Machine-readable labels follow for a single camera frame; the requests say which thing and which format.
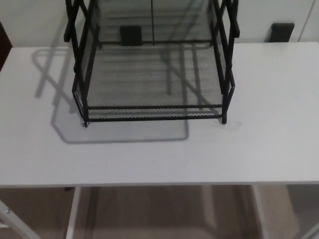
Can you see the black mesh file tray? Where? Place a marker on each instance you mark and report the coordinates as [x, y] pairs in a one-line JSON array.
[[154, 107]]

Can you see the dark brown wooden panel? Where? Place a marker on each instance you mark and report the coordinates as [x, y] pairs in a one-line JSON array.
[[3, 44]]

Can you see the black rectangular wall box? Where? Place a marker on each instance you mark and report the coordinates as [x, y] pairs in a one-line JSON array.
[[282, 32], [130, 36]]

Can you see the white metal desk leg frame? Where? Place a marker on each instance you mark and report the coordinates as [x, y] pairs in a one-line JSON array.
[[74, 211], [260, 211]]

